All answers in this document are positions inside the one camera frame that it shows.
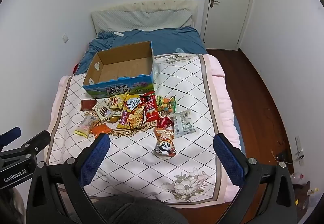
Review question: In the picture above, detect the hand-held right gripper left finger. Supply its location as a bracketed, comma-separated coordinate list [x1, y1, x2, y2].
[27, 133, 111, 224]

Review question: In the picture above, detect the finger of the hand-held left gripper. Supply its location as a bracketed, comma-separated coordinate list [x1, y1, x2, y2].
[14, 130, 51, 162]
[0, 126, 22, 151]

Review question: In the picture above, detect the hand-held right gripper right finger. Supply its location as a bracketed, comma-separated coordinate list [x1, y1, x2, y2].
[213, 133, 297, 224]

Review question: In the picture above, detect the orange snack packet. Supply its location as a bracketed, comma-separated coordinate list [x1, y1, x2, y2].
[91, 124, 113, 136]

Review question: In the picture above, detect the pale biscuit packet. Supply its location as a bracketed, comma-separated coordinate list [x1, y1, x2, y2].
[75, 115, 97, 138]

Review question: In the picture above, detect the packed brown braised egg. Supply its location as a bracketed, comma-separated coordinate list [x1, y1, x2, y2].
[106, 111, 124, 124]

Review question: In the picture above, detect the yellow instant noodle packet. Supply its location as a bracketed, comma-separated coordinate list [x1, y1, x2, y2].
[117, 95, 148, 130]

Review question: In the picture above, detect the long red snack packet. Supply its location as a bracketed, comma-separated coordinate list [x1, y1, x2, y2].
[143, 92, 159, 121]

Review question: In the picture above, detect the blue printed cardboard box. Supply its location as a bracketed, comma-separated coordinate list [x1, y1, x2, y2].
[83, 41, 154, 99]

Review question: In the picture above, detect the white dark cookie packet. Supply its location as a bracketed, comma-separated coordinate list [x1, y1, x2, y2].
[92, 101, 112, 123]

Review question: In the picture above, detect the brown flat packet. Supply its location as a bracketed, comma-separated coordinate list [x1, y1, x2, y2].
[80, 99, 98, 111]

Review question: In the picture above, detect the white bread packet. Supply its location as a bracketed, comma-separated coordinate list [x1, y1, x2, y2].
[172, 109, 196, 138]

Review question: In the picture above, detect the yellow mushroom print packet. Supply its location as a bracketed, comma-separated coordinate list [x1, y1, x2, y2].
[109, 95, 127, 110]

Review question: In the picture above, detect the panda print snack packet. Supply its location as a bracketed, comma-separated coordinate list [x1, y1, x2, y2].
[153, 128, 177, 156]

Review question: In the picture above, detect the small red snack packet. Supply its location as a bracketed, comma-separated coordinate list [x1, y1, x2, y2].
[157, 116, 174, 129]

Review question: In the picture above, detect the diamond pattern floral quilt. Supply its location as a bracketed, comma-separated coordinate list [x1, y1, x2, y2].
[44, 54, 241, 208]

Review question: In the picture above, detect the colourful candy ball packet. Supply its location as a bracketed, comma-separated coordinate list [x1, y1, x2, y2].
[156, 95, 176, 114]

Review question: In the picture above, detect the floor clutter pile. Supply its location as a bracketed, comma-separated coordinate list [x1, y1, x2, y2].
[290, 173, 321, 222]

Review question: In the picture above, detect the blue bed sheet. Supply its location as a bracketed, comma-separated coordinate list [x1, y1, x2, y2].
[75, 26, 208, 75]

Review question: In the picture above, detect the white padded headboard cushion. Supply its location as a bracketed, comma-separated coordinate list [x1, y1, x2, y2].
[91, 0, 198, 37]

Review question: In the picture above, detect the white door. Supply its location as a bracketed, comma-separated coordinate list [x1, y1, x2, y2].
[202, 0, 258, 51]

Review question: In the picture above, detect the black charger with cable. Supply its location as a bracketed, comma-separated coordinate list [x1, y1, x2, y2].
[271, 150, 299, 167]

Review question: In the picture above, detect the white wall power socket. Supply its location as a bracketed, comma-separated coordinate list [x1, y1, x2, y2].
[295, 136, 305, 167]

